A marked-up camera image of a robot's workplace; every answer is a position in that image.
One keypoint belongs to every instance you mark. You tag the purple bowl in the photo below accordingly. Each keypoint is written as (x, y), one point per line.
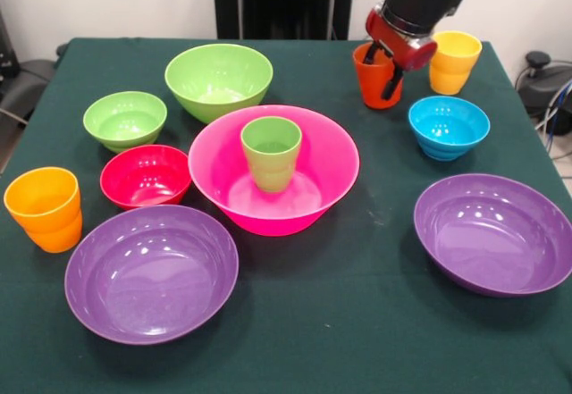
(152, 278)
(491, 237)

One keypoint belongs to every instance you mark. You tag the red cup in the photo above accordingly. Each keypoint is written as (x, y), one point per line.
(373, 88)

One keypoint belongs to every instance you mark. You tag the orange cup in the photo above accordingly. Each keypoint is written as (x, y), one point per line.
(44, 211)

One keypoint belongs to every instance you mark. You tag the black floor stand base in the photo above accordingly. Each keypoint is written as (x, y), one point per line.
(22, 86)
(543, 81)

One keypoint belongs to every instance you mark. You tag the green cup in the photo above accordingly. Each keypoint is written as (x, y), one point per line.
(270, 161)

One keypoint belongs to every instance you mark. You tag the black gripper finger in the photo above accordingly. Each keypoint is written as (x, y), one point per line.
(392, 82)
(369, 54)

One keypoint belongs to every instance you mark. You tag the small green bowl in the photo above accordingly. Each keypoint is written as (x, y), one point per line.
(125, 119)

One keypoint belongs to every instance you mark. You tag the large pink bowl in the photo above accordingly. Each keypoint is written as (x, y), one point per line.
(214, 166)

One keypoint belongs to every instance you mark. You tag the large green bowl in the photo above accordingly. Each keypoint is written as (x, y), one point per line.
(219, 77)

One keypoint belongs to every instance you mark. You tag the small red bowl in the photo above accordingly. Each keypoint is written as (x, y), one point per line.
(147, 179)

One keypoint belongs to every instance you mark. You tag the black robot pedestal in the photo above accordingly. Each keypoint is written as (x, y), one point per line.
(286, 1)

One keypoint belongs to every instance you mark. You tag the yellow cup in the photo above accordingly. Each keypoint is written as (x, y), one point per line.
(453, 72)

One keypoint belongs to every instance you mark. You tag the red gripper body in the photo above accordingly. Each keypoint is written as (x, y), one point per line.
(402, 47)

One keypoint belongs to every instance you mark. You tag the dark green tablecloth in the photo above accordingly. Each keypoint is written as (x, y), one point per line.
(313, 322)

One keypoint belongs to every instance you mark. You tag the blue bowl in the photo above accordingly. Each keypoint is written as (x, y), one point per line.
(449, 128)

